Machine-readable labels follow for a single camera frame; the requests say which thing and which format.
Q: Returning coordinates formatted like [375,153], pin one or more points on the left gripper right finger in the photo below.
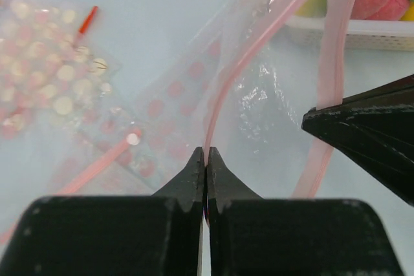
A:
[250,235]

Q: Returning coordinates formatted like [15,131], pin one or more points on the green yellow mango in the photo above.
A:
[312,9]

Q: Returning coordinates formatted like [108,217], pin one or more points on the white plastic fruit basket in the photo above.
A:
[361,34]

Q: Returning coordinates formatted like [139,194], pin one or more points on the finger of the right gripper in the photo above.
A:
[375,130]

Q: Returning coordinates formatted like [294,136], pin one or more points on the pile of dotted zip bags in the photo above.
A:
[50,69]

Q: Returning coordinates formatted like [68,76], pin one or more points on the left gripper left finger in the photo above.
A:
[160,234]

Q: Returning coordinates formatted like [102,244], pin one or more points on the clear pink-zip bag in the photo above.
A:
[239,87]

